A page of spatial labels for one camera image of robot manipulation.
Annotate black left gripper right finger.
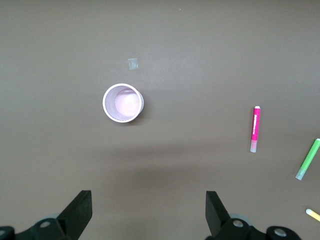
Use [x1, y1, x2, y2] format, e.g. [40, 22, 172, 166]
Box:
[205, 190, 301, 240]

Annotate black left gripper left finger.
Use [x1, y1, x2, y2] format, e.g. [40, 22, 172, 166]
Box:
[0, 190, 93, 240]

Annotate pink marker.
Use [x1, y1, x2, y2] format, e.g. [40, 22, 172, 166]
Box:
[249, 105, 262, 153]

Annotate yellow marker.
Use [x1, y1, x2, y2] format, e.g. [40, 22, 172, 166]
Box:
[305, 208, 320, 222]

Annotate green marker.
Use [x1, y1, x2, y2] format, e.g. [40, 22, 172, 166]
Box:
[295, 138, 320, 180]

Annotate pink plastic cup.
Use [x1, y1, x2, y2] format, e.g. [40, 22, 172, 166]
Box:
[102, 83, 145, 123]

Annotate clear tape piece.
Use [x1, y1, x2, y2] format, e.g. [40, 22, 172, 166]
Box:
[127, 57, 139, 71]

